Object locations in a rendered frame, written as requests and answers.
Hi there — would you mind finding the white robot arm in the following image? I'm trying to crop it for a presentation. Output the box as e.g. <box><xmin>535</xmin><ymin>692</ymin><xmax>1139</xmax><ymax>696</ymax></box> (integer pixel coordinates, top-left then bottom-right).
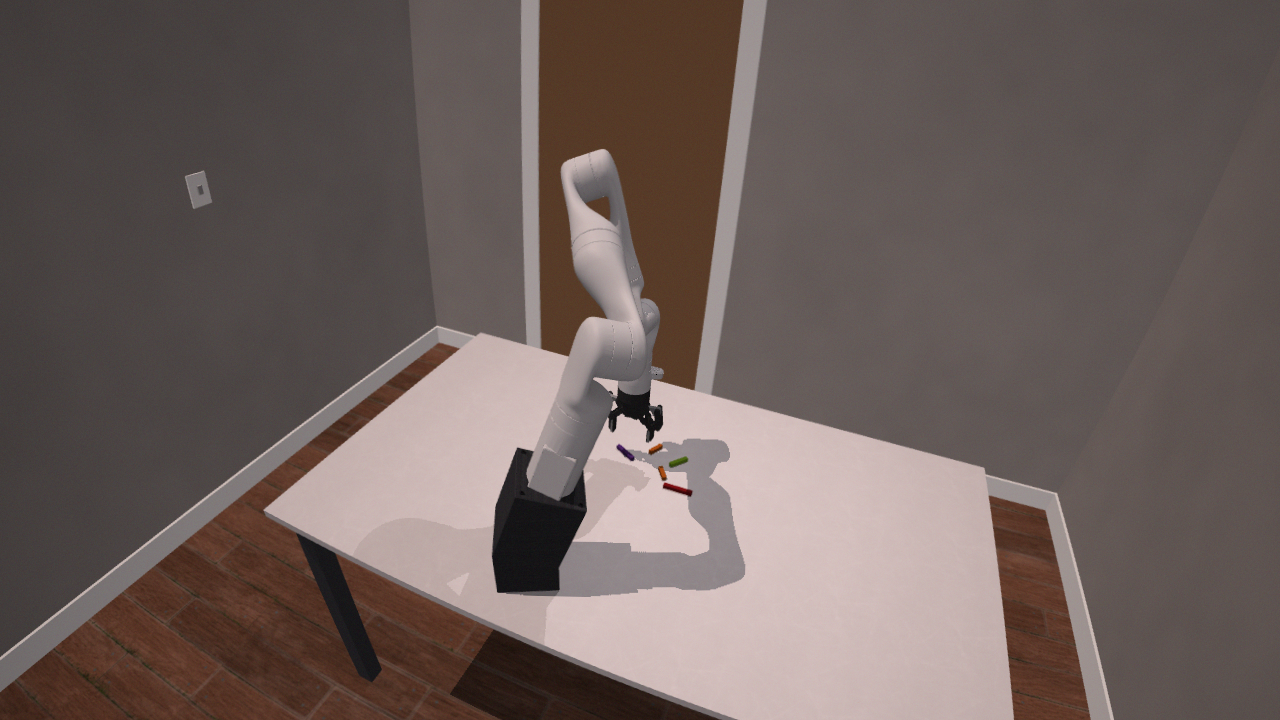
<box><xmin>526</xmin><ymin>149</ymin><xmax>664</xmax><ymax>501</ymax></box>

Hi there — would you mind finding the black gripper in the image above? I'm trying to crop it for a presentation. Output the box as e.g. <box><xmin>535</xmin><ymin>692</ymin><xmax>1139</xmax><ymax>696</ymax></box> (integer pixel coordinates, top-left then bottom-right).
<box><xmin>608</xmin><ymin>387</ymin><xmax>663</xmax><ymax>443</ymax></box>

